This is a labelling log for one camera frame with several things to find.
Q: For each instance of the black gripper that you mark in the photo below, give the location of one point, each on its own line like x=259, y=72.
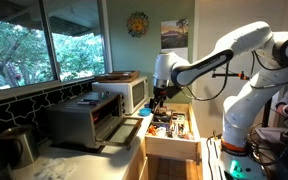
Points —
x=159, y=95

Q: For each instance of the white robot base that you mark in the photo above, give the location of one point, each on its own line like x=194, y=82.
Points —
x=240, y=168

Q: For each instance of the large framed window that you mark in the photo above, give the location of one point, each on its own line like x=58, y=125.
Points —
x=49, y=40

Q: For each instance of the silver toaster oven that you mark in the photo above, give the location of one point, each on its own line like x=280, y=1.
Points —
x=70, y=120

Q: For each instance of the landscape wall calendar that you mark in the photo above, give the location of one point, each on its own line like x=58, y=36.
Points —
x=174, y=35

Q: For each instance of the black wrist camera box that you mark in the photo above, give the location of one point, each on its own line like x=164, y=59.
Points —
x=173, y=92

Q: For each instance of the small blue bowl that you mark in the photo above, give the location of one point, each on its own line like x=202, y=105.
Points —
x=145, y=112

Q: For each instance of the glass toaster oven door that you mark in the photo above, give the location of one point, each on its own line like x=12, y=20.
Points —
x=122, y=131

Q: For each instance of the dark metal oven tray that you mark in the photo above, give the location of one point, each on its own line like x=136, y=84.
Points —
x=108, y=125

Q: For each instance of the sun wall decoration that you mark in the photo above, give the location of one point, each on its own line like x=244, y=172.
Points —
x=138, y=24

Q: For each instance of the white microwave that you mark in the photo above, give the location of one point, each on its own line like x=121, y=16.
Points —
x=112, y=87

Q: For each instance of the steel kettle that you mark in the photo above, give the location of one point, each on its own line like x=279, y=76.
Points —
x=20, y=145

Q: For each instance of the dark marker pen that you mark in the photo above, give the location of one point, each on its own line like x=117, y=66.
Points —
x=85, y=103

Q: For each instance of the black clamp bar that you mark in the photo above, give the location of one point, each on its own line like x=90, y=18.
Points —
x=229, y=75

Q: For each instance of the light wooden drawer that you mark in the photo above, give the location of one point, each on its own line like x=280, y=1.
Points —
x=170, y=146

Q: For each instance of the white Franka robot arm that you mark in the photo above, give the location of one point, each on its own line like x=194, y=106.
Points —
x=244, y=100

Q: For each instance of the brown wooden tray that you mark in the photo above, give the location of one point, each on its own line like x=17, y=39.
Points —
x=117, y=76

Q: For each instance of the black vertical pole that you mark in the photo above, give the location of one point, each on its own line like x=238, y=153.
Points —
x=267, y=113

